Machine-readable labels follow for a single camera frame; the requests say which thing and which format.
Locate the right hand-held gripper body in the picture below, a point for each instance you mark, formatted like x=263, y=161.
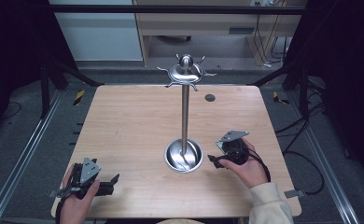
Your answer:
x=233, y=149

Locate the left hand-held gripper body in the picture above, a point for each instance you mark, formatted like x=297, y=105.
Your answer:
x=88, y=169

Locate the person's right hand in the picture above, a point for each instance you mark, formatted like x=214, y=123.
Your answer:
x=251, y=172

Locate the person's left hand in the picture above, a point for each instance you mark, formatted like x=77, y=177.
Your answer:
x=76, y=207

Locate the stainless steel hook stand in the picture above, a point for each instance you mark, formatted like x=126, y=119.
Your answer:
x=185, y=118

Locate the round grey table grommet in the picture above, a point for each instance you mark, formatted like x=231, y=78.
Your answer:
x=210, y=97

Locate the yellow black tape piece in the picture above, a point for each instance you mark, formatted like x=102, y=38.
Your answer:
x=79, y=97
x=276, y=97

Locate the light wooden desk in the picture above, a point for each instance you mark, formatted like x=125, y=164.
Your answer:
x=202, y=23

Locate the white cabinet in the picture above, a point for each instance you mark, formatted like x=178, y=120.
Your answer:
x=99, y=37

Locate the black curtain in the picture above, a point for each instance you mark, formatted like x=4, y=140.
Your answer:
x=348, y=62
x=12, y=46

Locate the grey metal table bracket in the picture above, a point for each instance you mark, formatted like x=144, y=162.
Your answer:
x=52, y=193
x=293, y=193

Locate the aluminium floor rail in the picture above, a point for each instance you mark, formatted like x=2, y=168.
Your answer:
x=21, y=161
x=329, y=174

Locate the black metal frame stand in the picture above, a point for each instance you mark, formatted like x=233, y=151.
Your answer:
x=303, y=90
x=55, y=77

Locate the black horizontal frame bar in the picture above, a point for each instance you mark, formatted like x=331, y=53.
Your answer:
x=170, y=9

